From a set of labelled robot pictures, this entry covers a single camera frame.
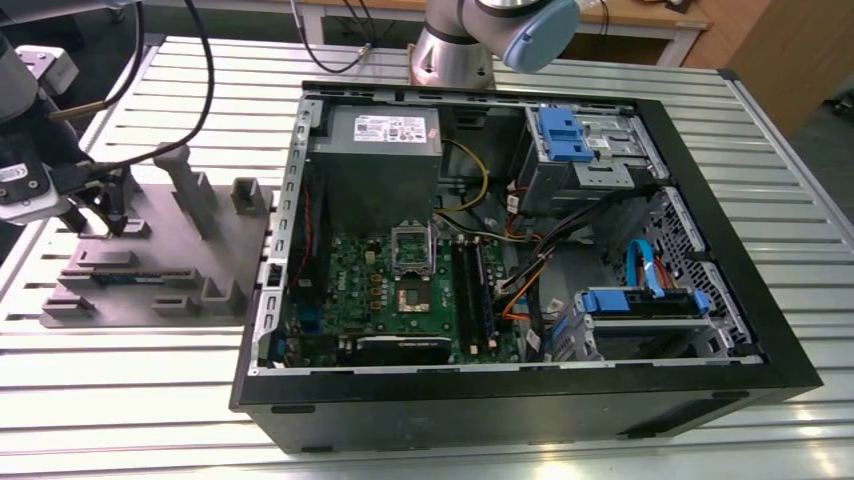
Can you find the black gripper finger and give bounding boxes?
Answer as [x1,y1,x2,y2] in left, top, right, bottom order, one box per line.
[92,167,134,236]
[58,192,92,235]

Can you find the CPU socket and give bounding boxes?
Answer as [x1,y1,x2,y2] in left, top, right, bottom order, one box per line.
[394,282,441,315]

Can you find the grey parts rack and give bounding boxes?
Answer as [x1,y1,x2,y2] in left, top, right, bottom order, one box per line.
[38,142,276,330]

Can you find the green RAM stick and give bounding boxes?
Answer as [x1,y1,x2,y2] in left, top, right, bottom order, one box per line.
[92,272,166,287]

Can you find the grey power supply unit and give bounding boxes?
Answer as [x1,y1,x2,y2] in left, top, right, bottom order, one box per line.
[310,105,446,229]

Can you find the green motherboard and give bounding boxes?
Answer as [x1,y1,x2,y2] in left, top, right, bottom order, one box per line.
[276,222,529,366]

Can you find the metal socket cover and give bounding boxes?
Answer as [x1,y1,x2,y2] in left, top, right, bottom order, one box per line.
[389,219,437,280]

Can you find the black graphics card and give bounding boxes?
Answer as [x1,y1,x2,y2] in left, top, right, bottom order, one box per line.
[336,333,454,367]

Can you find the black PC case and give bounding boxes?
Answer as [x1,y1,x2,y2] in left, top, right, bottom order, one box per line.
[228,79,826,455]

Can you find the metal drive cage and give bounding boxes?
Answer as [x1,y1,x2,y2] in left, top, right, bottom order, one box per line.
[518,104,671,217]

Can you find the blue drive latch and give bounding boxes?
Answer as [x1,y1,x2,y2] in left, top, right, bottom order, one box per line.
[538,107,595,164]

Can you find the hard disk in blue carrier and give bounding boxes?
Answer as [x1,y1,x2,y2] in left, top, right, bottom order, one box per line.
[578,287,713,321]

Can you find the silver disk bay cage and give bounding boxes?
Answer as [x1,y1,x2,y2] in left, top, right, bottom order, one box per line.
[543,287,766,362]

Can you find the wooden cabinet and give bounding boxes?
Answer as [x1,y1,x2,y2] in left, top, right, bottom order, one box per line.
[683,0,854,137]

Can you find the locking lever wire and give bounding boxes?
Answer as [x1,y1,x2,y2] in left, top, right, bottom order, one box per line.
[429,219,443,275]

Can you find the cable with brass plug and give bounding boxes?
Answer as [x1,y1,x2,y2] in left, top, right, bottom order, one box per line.
[288,0,374,74]

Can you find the yellow power wire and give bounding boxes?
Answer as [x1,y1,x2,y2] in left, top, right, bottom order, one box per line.
[437,138,491,215]

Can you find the orange wire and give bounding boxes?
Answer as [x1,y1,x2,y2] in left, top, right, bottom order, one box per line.
[499,252,555,322]

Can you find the black wire bundle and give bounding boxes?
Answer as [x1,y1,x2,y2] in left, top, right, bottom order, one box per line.
[497,185,669,296]

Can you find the blue data wire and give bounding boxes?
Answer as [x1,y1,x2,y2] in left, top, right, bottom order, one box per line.
[626,238,677,301]

